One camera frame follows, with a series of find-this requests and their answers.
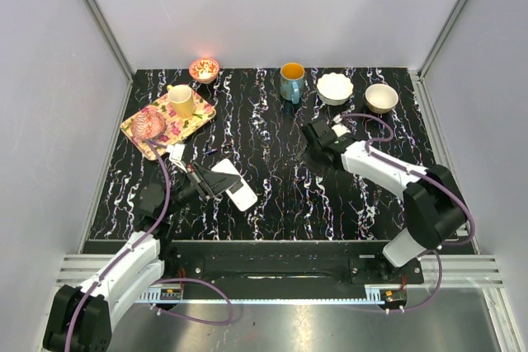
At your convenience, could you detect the beige bowl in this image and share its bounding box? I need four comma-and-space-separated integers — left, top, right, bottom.
365, 83, 399, 115

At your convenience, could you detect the AAA battery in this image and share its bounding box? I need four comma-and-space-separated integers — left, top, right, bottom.
205, 148, 218, 156

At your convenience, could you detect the yellow cup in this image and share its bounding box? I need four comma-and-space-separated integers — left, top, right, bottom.
167, 84, 196, 119

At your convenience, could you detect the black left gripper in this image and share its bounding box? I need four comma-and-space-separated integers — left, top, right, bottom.
163, 161, 240, 218

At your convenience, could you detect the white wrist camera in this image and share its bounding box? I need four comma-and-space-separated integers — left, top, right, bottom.
331, 115, 356, 142
166, 143, 186, 170

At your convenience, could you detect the pink patterned glass bowl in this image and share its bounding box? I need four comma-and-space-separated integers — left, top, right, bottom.
131, 107, 167, 140

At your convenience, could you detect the floral serving tray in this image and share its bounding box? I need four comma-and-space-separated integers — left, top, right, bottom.
120, 93, 216, 161

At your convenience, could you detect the blue butterfly mug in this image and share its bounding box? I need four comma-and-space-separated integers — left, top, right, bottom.
280, 63, 304, 105

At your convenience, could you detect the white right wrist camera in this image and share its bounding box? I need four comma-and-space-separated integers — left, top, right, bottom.
331, 115, 356, 142

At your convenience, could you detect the white remote control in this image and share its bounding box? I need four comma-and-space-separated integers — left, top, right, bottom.
212, 158, 257, 212

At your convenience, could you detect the red patterned small bowl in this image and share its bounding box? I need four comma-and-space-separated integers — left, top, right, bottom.
189, 57, 219, 84

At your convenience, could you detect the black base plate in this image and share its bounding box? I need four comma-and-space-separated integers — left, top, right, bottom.
171, 241, 424, 286

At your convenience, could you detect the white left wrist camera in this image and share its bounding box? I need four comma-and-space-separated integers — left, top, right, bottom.
166, 143, 186, 170

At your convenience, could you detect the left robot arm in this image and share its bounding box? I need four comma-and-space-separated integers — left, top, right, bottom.
42, 160, 247, 351

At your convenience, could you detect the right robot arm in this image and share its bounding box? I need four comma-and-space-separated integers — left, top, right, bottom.
301, 118, 474, 283

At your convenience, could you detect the white scalloped bowl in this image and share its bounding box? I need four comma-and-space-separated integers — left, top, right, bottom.
316, 73, 354, 106

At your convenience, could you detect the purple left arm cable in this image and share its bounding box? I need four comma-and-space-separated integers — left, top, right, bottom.
64, 139, 235, 352

